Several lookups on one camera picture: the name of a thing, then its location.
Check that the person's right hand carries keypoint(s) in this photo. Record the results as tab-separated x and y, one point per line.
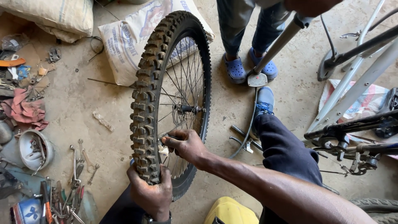
188	146

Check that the person's left hand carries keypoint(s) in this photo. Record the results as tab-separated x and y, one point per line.
152	197

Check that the person's right fingers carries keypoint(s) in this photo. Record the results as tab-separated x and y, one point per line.
174	141

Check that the bicycle wheel with knobby tire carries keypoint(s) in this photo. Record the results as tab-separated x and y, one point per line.
146	93

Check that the white paper scrap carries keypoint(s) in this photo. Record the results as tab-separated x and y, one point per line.
164	151

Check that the crumpled plastic wrapper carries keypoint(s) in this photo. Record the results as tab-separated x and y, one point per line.
103	121

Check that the double ended steel spanner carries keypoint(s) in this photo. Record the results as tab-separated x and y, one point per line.
93	174

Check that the rusty open spanner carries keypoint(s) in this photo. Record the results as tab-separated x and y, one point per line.
88	161

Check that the thin metal spoke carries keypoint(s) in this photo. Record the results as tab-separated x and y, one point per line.
108	82

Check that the yellow plastic container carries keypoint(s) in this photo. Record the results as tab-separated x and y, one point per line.
230	213

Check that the blue clog shoe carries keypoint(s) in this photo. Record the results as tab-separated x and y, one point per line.
268	67
235	71

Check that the small steel spanner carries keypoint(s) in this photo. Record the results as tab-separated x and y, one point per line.
80	149

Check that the person's blue sneaker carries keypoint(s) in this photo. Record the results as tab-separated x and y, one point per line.
264	101

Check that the long steel spanner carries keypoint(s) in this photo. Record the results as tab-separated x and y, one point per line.
74	165

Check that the printed cement sack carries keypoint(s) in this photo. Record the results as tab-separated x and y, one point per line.
124	46

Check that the person's dark navy trouser leg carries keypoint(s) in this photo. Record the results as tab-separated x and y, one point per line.
286	152

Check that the heap of hand tools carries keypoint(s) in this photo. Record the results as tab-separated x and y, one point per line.
59	202

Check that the grey floor pump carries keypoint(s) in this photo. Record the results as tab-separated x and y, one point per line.
276	46

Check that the white bowl with metal parts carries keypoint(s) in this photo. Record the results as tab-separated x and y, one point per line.
29	149

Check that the red rag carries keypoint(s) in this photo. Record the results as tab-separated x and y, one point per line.
23	109

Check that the blue box with butterfly print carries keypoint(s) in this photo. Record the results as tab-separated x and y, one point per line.
28	213

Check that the heap of scrap parts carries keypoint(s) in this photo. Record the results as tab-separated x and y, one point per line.
21	74

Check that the plain beige sack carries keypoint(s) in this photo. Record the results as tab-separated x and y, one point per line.
53	15

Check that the black bicycle fork with brakes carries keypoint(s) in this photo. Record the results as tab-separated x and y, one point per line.
351	137

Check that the orange plastic tool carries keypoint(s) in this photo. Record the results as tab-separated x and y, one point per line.
12	62

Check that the striped woven sack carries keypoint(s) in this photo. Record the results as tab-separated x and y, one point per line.
370	99

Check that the black bicycle pedal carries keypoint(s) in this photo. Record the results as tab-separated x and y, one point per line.
388	109

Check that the dark metal bracket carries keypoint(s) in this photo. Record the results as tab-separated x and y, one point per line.
54	55

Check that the white bicycle frame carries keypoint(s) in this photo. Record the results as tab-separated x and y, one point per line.
351	87

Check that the black bicycle saddle with post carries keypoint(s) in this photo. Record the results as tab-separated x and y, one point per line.
357	49

